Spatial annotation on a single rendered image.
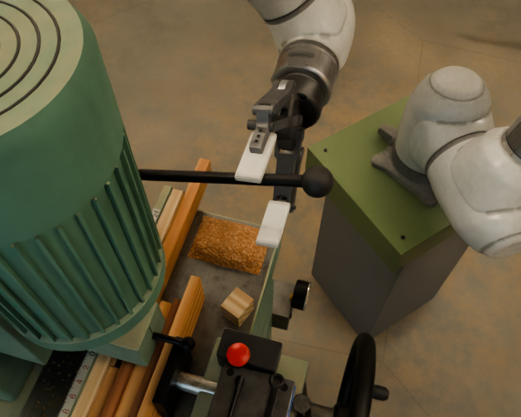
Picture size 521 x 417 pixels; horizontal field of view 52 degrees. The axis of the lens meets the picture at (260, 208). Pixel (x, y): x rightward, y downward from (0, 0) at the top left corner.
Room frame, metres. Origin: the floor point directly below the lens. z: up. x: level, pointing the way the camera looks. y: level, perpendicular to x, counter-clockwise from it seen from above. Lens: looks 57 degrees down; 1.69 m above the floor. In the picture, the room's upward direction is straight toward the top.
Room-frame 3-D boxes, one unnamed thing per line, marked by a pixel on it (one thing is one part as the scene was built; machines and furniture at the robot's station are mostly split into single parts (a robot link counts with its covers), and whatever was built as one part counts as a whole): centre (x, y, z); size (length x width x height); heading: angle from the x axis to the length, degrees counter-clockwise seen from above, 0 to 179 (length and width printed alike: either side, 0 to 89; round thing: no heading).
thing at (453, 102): (0.76, -0.39, 0.86); 0.18 x 0.16 x 0.22; 14
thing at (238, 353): (0.21, 0.03, 1.02); 0.03 x 0.03 x 0.01
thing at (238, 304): (0.32, 0.04, 0.92); 0.04 x 0.03 x 0.04; 143
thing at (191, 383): (0.19, 0.09, 0.95); 0.09 x 0.07 x 0.09; 164
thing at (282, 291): (0.47, -0.01, 0.58); 0.12 x 0.08 x 0.08; 74
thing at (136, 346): (0.26, 0.21, 0.99); 0.14 x 0.07 x 0.09; 74
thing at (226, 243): (0.44, 0.05, 0.91); 0.12 x 0.09 x 0.03; 74
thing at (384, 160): (0.79, -0.37, 0.72); 0.22 x 0.18 x 0.06; 44
